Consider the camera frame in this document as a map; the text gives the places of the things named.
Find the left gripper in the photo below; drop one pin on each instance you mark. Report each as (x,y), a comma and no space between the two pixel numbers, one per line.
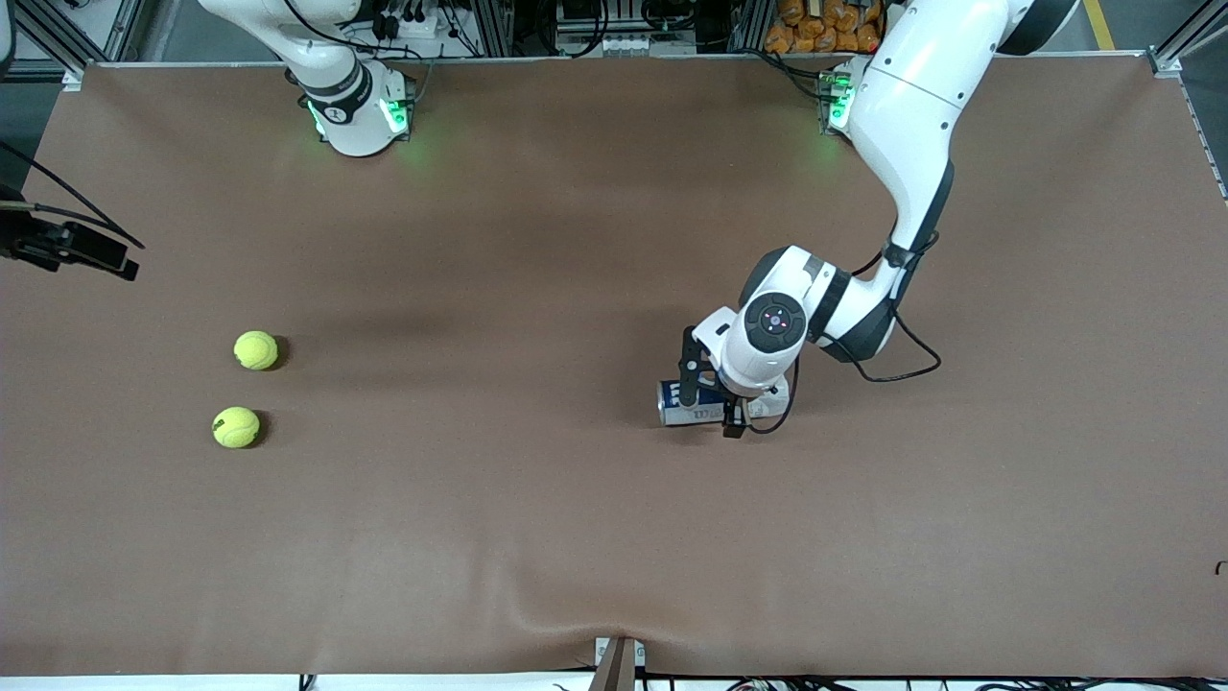
(734,419)

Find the bag of orange items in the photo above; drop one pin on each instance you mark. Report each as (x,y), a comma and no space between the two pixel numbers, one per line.
(815,29)

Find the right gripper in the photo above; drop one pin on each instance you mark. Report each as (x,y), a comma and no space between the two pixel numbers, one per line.
(27,236)

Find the aluminium frame post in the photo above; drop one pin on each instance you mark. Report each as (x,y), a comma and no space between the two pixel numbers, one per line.
(750,24)
(82,38)
(494,27)
(1185,43)

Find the socket box with black plugs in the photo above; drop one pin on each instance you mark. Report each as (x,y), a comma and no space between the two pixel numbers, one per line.
(411,24)

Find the white blue tennis ball can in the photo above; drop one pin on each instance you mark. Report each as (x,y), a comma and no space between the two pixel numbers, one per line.
(705,416)

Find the metal table edge bracket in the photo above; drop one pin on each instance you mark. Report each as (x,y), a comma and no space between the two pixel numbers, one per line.
(619,664)

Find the white power strip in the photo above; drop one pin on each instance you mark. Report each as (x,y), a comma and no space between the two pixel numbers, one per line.
(619,44)

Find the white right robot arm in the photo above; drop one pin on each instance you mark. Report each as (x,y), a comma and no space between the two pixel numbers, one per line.
(355,125)

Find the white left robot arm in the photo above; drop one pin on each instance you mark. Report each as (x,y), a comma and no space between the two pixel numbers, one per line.
(911,115)

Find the yellow tennis ball black logo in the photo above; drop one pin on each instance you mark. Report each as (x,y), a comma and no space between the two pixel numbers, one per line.
(236,428)

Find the brown table cover sheet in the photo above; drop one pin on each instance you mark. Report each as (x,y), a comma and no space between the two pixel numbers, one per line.
(614,537)

